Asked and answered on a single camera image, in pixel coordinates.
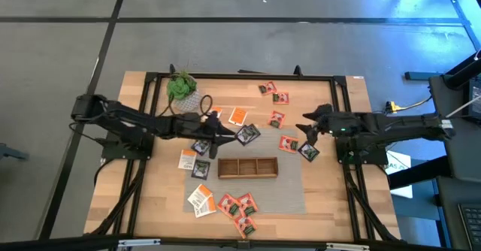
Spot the black keyboard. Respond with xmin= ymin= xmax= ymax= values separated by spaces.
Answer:
xmin=457 ymin=202 xmax=481 ymax=250

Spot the green succulent in white pot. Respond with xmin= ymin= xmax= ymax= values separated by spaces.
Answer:
xmin=166 ymin=69 xmax=203 ymax=113

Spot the black pole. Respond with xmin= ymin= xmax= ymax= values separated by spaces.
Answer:
xmin=442 ymin=50 xmax=481 ymax=91

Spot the thin white cable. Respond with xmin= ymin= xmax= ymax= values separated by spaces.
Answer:
xmin=445 ymin=95 xmax=481 ymax=119

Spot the white paper sign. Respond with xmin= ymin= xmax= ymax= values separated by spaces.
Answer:
xmin=385 ymin=150 xmax=413 ymax=199

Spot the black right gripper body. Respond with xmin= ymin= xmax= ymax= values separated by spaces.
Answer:
xmin=319 ymin=110 xmax=362 ymax=137

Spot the wooden three-compartment tray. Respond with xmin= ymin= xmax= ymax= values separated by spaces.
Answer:
xmin=217 ymin=156 xmax=280 ymax=180

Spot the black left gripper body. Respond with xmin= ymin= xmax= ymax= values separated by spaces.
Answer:
xmin=176 ymin=111 xmax=213 ymax=141

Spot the dark grey desk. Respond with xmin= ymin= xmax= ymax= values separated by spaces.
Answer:
xmin=428 ymin=73 xmax=481 ymax=251

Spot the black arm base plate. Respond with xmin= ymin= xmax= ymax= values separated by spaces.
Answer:
xmin=334 ymin=138 xmax=390 ymax=165
xmin=94 ymin=132 xmax=156 ymax=161

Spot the black beam with silver brackets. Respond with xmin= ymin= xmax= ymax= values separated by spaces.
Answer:
xmin=0 ymin=232 xmax=481 ymax=251

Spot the teal chair foot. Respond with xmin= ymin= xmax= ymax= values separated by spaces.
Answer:
xmin=0 ymin=142 xmax=30 ymax=162

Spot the dark blackcurrant tea packet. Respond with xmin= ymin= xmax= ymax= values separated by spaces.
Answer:
xmin=190 ymin=138 xmax=212 ymax=157
xmin=297 ymin=141 xmax=321 ymax=163
xmin=246 ymin=122 xmax=262 ymax=139
xmin=234 ymin=125 xmax=256 ymax=147
xmin=190 ymin=159 xmax=211 ymax=181

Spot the grey woven placemat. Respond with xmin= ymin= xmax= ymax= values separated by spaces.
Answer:
xmin=183 ymin=126 xmax=307 ymax=214

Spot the black desk leg bar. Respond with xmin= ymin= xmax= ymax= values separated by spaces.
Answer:
xmin=389 ymin=155 xmax=452 ymax=191

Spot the yellow plug with cable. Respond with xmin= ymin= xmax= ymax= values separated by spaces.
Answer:
xmin=383 ymin=95 xmax=433 ymax=114

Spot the teal metal bar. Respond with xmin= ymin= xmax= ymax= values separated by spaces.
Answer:
xmin=404 ymin=70 xmax=445 ymax=81

